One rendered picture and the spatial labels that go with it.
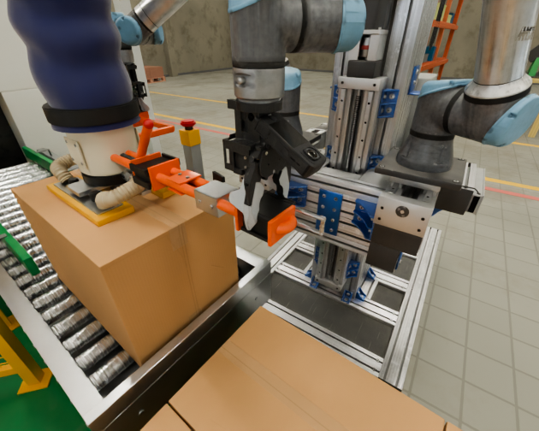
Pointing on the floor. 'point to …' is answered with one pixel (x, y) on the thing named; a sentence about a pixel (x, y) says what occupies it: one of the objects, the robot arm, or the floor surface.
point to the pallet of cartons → (154, 73)
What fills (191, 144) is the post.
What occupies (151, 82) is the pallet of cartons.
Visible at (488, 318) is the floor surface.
